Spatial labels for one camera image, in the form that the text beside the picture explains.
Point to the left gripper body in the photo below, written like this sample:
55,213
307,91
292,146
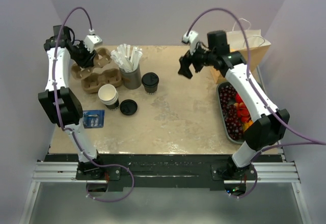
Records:
81,55

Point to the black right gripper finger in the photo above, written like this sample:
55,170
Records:
184,67
197,63

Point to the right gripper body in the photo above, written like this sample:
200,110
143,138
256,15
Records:
206,57

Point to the cardboard cup carrier top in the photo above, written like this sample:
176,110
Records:
102,58

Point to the cardboard cup carrier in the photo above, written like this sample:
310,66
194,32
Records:
95,81
102,58

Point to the black paper coffee cup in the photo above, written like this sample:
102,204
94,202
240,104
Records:
151,90

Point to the black plastic cup lid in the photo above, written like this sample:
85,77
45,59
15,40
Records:
150,79

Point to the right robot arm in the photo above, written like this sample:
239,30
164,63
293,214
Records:
269,122

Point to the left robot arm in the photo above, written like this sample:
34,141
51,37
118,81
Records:
58,101

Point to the brown paper takeout bag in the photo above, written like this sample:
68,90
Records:
258,45

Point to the blue battery blister pack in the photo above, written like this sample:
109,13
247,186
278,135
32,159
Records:
93,119

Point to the cardboard cup carrier bottom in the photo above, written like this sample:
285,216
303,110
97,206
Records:
95,81

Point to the dark red grapes bunch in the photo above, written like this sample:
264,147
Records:
233,124

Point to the stack of paper cups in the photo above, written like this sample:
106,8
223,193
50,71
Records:
109,96

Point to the cherries pile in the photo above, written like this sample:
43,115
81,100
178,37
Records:
242,111

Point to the grey fruit tray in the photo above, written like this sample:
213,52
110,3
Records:
245,126

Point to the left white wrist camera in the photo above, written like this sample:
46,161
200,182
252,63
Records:
92,41

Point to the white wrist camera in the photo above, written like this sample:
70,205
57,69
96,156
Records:
191,39
92,41

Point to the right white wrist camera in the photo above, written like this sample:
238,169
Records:
191,39

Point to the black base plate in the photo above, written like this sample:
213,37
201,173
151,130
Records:
164,171

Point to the aluminium rail frame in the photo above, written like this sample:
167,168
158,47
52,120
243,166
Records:
270,169

